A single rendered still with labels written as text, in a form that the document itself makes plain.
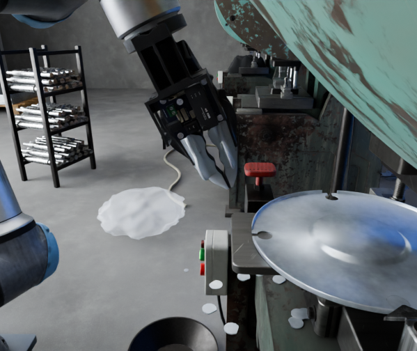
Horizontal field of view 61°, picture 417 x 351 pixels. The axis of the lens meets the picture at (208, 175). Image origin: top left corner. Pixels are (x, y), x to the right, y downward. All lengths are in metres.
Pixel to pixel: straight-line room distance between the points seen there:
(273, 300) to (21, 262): 0.47
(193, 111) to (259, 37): 1.38
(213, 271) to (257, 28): 1.23
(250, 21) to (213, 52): 5.31
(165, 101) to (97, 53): 7.08
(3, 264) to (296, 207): 0.53
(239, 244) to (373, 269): 0.16
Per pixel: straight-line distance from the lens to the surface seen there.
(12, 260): 0.77
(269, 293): 0.62
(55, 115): 2.69
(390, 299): 0.44
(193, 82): 0.37
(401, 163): 0.45
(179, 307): 1.55
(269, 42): 1.75
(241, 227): 0.52
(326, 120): 2.06
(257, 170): 0.79
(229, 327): 0.56
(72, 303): 1.66
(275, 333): 0.56
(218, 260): 0.78
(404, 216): 0.62
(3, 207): 0.77
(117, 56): 7.34
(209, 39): 7.04
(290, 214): 0.57
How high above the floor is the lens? 1.05
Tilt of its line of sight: 22 degrees down
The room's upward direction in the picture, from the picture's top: straight up
